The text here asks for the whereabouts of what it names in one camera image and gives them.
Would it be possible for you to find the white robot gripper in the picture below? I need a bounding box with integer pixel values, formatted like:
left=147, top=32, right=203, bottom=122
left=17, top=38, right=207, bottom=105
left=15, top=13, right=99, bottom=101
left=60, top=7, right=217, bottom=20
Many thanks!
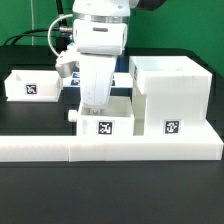
left=79, top=54, right=117, bottom=114

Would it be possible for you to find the white front drawer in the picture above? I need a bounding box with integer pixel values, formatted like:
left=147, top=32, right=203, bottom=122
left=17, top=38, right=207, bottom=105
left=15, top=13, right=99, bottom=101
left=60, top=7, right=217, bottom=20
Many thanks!
left=68, top=96, right=135, bottom=137

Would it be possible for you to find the white drawer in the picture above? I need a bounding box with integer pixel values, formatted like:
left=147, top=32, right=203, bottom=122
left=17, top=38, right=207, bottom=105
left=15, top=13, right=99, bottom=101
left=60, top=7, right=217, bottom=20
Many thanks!
left=4, top=70, right=63, bottom=102
left=68, top=96, right=135, bottom=137

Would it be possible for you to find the white drawer cabinet box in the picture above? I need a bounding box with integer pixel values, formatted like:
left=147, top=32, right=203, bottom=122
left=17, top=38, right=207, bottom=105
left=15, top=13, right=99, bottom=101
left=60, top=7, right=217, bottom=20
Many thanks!
left=129, top=56, right=212, bottom=130

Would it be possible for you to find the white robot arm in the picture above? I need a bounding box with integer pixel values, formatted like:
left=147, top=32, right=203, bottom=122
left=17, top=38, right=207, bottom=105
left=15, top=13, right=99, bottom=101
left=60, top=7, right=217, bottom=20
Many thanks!
left=55, top=0, right=167, bottom=114

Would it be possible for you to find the white rear drawer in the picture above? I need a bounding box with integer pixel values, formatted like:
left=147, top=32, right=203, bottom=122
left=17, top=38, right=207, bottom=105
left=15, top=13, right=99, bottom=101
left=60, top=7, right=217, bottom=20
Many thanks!
left=4, top=70, right=63, bottom=102

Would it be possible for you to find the white marker sheet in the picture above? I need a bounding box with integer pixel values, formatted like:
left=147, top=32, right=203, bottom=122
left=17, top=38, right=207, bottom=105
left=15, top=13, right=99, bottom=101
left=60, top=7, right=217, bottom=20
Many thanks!
left=63, top=72, right=133, bottom=88

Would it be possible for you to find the white L-shaped fence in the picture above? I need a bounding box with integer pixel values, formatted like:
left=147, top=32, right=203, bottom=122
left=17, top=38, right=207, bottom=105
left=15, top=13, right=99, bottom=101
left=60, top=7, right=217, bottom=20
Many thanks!
left=0, top=124, right=223, bottom=162

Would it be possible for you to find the black cable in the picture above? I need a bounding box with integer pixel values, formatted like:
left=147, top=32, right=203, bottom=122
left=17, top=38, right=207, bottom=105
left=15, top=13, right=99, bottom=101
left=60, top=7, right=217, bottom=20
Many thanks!
left=3, top=0, right=74, bottom=47

